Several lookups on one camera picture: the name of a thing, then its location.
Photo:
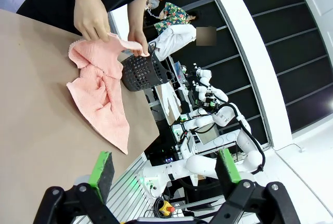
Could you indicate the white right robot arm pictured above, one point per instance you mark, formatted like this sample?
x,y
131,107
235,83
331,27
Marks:
x,y
244,141

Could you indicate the slotted aluminium table frame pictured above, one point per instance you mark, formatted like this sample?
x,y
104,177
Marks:
x,y
125,195

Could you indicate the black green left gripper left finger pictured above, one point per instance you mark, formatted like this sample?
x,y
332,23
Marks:
x,y
100,174

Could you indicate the bystander in floral shirt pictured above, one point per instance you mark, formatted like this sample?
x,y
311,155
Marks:
x,y
171,16

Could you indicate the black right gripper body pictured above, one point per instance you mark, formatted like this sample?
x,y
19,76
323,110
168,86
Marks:
x,y
206,101

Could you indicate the person's black shirt torso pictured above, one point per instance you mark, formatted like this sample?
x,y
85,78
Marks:
x,y
52,0

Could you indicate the person's right hand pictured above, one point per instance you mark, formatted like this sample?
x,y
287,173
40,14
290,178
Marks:
x,y
91,21

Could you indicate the bystander in grey top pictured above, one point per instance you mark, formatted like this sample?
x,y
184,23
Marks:
x,y
154,0

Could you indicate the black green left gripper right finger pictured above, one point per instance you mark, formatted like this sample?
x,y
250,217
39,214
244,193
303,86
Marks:
x,y
229,172

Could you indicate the person's left forearm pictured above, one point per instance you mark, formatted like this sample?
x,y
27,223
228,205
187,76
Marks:
x,y
136,13

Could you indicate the pink towel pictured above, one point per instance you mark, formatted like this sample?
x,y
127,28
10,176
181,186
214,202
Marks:
x,y
104,99

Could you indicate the black perforated plastic basket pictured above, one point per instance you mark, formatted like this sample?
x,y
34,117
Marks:
x,y
141,73

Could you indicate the yellow red emergency stop button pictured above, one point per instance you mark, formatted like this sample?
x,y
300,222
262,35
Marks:
x,y
166,208

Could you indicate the white hanging cloth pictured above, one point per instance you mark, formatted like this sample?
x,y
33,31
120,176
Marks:
x,y
169,99

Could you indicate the white table with round discs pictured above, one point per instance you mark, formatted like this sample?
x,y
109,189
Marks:
x,y
223,138

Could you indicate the bystander in white shirt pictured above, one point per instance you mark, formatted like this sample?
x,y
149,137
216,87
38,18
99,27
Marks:
x,y
174,38

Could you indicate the person's left hand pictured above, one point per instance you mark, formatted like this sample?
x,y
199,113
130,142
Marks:
x,y
138,42

